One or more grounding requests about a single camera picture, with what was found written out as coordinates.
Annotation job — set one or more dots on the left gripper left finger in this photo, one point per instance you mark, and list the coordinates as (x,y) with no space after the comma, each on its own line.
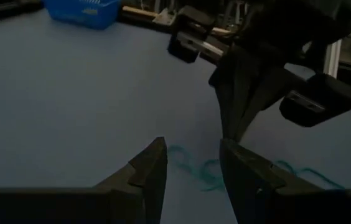
(153,165)

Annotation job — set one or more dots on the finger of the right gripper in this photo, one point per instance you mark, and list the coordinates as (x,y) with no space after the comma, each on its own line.
(231,81)
(262,87)

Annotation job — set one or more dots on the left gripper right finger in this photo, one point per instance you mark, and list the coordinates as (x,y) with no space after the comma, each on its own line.
(244,174)

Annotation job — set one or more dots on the teal rubber band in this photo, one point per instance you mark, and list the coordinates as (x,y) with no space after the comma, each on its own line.
(312,170)
(213,186)

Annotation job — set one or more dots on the blue plastic basket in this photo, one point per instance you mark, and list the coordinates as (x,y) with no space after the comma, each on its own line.
(79,18)

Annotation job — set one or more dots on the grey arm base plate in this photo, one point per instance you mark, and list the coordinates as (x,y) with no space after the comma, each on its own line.
(332,59)

